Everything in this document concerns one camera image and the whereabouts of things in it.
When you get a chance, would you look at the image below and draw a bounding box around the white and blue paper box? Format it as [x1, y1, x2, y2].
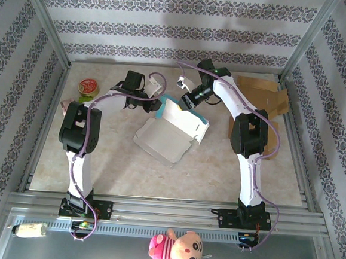
[130, 93, 213, 171]

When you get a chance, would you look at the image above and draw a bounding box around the brown cardboard box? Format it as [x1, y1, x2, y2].
[225, 74, 292, 162]

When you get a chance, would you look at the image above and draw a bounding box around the round red tin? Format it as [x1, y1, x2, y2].
[77, 77, 102, 99]

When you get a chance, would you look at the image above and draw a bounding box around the pink cup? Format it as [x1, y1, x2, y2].
[59, 98, 74, 117]

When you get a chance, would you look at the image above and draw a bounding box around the pink plush toy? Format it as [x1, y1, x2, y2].
[146, 226, 213, 259]

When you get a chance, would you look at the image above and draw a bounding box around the small circuit board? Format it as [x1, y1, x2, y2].
[238, 232, 258, 244]
[71, 220, 97, 232]

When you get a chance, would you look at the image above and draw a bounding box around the grey metal sheet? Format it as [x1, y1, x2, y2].
[0, 211, 341, 259]

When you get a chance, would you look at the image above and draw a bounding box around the white bottle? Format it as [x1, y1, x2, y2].
[11, 219, 49, 241]

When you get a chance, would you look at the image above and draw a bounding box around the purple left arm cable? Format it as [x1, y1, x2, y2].
[64, 66, 169, 248]

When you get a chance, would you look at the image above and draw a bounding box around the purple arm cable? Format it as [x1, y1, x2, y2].
[64, 66, 169, 248]
[162, 60, 293, 256]

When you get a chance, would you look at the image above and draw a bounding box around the aluminium table side rail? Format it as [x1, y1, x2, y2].
[18, 63, 71, 195]
[270, 80, 327, 214]

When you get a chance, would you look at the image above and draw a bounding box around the aluminium frame post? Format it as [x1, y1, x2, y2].
[13, 0, 78, 71]
[280, 0, 342, 86]

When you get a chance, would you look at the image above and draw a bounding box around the aluminium mounting rail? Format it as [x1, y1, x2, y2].
[4, 185, 327, 238]

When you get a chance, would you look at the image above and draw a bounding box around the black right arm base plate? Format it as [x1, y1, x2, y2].
[209, 207, 272, 233]

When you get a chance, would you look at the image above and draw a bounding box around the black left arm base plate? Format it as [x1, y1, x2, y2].
[58, 197, 115, 221]

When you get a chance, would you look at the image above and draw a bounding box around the slotted grey cable duct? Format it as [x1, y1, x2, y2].
[44, 217, 242, 246]

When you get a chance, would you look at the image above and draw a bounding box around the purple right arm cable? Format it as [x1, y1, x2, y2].
[162, 60, 293, 256]

